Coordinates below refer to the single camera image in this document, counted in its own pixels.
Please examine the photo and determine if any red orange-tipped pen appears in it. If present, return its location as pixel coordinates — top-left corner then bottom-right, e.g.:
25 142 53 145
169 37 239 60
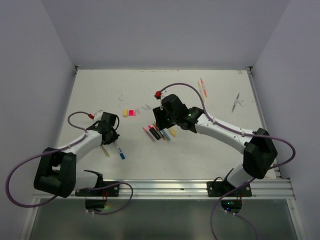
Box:
152 123 166 141

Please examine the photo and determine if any yellow highlighter pen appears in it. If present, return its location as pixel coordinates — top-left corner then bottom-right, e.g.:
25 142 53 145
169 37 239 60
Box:
169 127 176 137

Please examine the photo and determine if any black highlighter body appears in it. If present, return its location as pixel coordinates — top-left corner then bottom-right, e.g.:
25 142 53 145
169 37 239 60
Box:
148 125 161 140

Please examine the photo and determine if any clear blue pen cap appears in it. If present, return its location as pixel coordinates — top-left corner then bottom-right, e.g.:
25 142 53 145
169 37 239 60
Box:
141 104 152 111

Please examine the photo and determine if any pink clear pen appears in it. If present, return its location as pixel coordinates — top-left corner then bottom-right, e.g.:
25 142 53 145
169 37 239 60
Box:
142 127 156 143

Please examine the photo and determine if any pale yellow pen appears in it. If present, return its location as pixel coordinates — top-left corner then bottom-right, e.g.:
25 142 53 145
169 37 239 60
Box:
100 145 110 158

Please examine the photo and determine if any yellow highlighter cap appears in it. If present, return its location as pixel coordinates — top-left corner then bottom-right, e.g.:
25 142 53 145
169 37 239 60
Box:
122 109 129 117

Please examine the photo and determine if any pink highlighter cap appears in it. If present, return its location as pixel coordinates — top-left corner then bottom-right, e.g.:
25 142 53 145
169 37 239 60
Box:
128 109 136 117

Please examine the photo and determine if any blue capped white pen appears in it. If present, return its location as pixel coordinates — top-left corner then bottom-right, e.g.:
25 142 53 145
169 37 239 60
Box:
114 141 126 160

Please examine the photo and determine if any green clear pen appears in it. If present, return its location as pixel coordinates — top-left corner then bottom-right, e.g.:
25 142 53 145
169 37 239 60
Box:
160 130 169 141

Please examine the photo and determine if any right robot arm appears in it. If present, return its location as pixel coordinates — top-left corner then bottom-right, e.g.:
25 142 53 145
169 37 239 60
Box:
152 91 278 197

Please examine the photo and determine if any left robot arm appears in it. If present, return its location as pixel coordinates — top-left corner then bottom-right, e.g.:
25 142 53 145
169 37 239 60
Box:
33 112 120 198

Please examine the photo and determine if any thin yellow pen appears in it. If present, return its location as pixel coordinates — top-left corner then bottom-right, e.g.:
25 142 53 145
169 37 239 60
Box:
197 81 205 102

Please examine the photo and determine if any thin orange pen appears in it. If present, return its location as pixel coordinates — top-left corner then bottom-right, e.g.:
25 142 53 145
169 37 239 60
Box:
200 78 208 98

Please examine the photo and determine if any clear purple pen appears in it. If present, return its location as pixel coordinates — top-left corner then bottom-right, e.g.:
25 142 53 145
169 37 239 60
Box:
231 92 240 113

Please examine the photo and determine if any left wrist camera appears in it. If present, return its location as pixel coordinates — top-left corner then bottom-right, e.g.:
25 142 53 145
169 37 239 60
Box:
93 110 103 121

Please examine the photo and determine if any left aluminium side rail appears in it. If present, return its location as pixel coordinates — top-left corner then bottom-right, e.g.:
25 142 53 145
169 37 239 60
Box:
44 65 81 147

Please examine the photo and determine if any aluminium side rail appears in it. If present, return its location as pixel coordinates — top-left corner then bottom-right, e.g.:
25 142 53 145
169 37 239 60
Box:
44 65 81 147
245 67 283 180

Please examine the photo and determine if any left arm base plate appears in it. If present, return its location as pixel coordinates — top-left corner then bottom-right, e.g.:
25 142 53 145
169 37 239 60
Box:
75 181 120 198

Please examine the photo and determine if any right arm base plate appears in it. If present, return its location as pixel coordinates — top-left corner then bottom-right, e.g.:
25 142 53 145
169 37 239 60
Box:
206 177 252 198

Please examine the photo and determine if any right aluminium side rail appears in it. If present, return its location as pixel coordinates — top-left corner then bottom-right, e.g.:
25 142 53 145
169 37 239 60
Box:
245 67 283 180

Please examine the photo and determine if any aluminium front rail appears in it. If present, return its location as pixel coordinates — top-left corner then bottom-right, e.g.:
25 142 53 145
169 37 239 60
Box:
32 177 296 201

